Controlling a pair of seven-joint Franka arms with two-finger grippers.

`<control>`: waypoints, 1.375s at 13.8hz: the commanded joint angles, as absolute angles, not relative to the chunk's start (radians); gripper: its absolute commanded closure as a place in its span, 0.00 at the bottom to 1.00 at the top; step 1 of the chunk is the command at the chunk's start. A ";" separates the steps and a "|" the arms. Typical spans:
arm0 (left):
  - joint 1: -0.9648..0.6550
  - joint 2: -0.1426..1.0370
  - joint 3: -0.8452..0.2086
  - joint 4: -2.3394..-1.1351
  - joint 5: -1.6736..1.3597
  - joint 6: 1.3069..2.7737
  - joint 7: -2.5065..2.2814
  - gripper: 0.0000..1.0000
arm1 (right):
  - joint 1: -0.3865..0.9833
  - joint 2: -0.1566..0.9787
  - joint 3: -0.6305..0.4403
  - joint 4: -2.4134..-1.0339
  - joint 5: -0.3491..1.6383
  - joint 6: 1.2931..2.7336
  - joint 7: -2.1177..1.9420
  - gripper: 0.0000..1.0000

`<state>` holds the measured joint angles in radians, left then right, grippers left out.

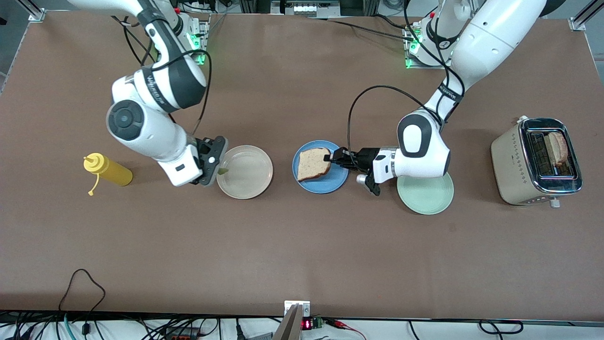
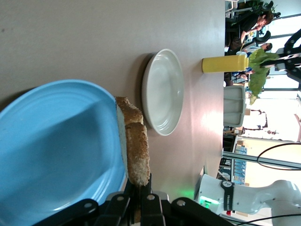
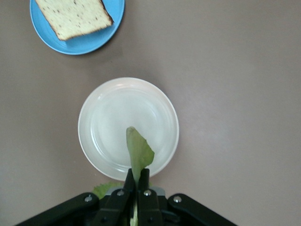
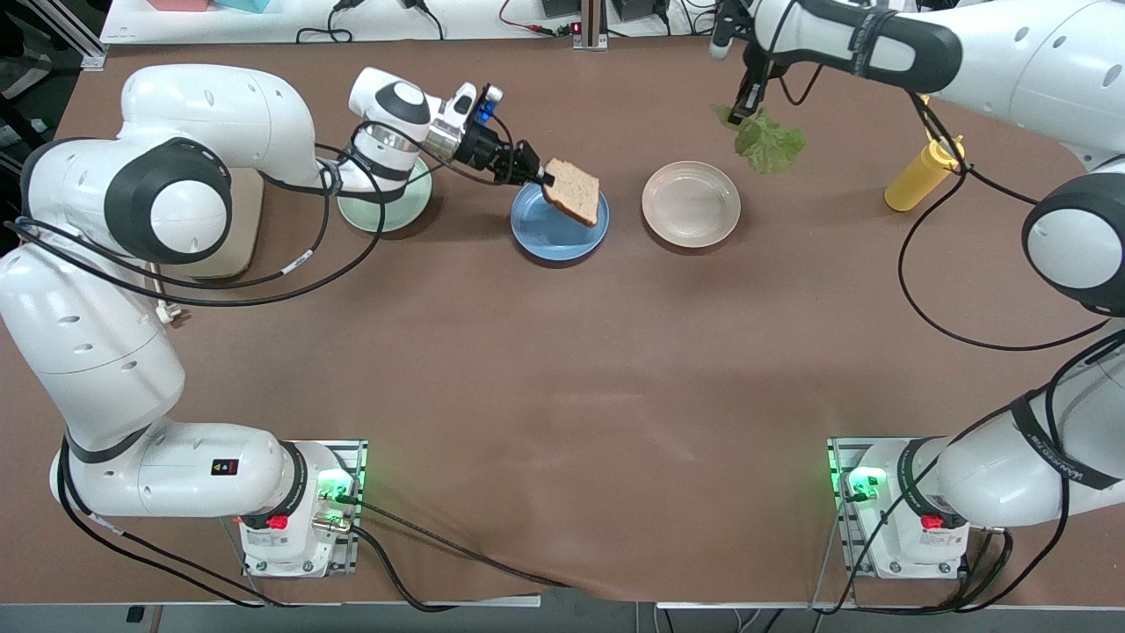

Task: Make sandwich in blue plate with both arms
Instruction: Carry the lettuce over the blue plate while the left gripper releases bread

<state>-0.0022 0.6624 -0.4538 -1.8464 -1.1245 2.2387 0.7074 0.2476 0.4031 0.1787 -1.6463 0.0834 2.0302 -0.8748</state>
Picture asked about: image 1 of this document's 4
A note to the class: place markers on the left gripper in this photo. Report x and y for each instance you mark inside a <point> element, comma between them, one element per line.
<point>364,158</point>

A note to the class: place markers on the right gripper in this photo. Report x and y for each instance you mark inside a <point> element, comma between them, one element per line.
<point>204,148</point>

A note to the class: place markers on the green lettuce leaf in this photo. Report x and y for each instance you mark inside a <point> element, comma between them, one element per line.
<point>222,170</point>

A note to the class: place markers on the brown crust bread slice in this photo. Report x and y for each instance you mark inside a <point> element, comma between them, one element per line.
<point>311,165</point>
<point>557,148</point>

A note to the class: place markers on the yellow squeeze bottle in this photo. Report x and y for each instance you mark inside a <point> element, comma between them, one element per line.
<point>115,174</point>

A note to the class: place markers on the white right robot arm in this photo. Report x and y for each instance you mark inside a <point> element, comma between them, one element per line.
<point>141,123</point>

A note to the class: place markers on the blue round plate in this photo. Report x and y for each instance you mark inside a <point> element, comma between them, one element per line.
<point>330,183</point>

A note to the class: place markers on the beige round plate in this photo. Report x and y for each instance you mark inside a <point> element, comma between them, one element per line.
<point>250,174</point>

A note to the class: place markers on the light green round plate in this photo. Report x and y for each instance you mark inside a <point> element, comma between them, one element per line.
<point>424,198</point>

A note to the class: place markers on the beige chrome toaster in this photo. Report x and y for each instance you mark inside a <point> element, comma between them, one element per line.
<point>512,165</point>

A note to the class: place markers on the red LED display module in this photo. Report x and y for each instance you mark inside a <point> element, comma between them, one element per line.
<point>309,324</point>

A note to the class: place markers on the labelled control box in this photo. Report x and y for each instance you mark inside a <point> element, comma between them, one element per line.
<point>306,8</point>

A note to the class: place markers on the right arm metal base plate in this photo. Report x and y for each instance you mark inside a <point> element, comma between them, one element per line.
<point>202,45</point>

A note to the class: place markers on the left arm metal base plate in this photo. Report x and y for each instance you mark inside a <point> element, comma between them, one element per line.
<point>409,59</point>

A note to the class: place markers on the aluminium camera post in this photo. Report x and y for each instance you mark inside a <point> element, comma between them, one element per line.
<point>290,326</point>

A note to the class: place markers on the aluminium frame profile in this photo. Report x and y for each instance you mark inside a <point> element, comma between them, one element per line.
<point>585,16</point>
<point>37,12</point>

